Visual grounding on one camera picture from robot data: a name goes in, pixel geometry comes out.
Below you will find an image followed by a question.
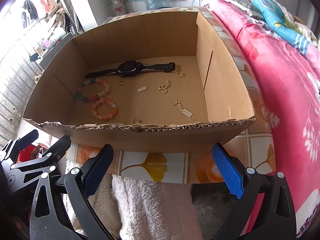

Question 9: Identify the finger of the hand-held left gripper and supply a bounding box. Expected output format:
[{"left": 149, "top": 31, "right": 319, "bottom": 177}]
[
  {"left": 0, "top": 129, "right": 39, "bottom": 167},
  {"left": 7, "top": 135, "right": 72, "bottom": 193}
]

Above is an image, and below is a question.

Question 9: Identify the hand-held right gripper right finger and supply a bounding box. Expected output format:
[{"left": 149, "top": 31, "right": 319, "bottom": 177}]
[{"left": 212, "top": 142, "right": 297, "bottom": 240}]

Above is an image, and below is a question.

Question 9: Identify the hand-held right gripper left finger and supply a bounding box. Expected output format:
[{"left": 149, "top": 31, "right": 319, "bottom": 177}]
[{"left": 29, "top": 144, "right": 114, "bottom": 240}]

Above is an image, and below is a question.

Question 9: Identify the pink orange bead bracelet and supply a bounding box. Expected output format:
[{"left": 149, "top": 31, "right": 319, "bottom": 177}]
[{"left": 91, "top": 97, "right": 118, "bottom": 121}]

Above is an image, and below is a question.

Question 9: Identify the gold abacus charm with chain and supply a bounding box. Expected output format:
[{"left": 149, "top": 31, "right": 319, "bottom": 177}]
[{"left": 172, "top": 100, "right": 193, "bottom": 118}]

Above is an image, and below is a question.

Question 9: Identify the multicolour bead bracelet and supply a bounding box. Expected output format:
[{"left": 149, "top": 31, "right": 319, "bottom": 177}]
[{"left": 76, "top": 78, "right": 111, "bottom": 103}]

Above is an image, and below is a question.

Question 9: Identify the brown cardboard box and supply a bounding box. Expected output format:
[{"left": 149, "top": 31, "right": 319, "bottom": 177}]
[{"left": 22, "top": 10, "right": 257, "bottom": 153}]

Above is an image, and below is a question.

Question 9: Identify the black smart watch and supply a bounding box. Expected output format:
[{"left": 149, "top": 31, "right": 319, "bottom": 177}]
[{"left": 84, "top": 60, "right": 176, "bottom": 79}]

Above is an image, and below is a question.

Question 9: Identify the gold outline butterfly pendant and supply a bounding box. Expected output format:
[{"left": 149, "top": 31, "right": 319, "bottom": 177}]
[{"left": 157, "top": 79, "right": 173, "bottom": 93}]

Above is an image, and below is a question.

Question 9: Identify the ginkgo leaf print tablecloth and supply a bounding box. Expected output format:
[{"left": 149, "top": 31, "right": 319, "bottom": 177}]
[{"left": 66, "top": 5, "right": 277, "bottom": 185}]

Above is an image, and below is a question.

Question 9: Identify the white fluffy cloth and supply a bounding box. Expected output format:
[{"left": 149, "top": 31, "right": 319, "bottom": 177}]
[{"left": 64, "top": 159, "right": 250, "bottom": 240}]

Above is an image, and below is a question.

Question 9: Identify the black table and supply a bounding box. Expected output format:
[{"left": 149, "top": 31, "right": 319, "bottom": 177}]
[{"left": 30, "top": 36, "right": 74, "bottom": 68}]

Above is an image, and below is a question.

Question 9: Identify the pink floral blanket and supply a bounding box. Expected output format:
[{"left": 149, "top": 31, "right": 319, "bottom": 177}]
[{"left": 201, "top": 0, "right": 320, "bottom": 240}]

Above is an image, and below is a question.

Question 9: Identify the brown patterned cloth pile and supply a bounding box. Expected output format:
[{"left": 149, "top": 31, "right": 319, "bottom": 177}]
[{"left": 45, "top": 1, "right": 73, "bottom": 34}]

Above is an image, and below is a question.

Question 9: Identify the dark hanging garment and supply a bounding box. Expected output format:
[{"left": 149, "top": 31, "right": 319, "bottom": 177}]
[{"left": 21, "top": 0, "right": 38, "bottom": 28}]

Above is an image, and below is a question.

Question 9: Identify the blue patterned quilt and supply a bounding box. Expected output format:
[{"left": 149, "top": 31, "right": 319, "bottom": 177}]
[{"left": 250, "top": 0, "right": 318, "bottom": 55}]

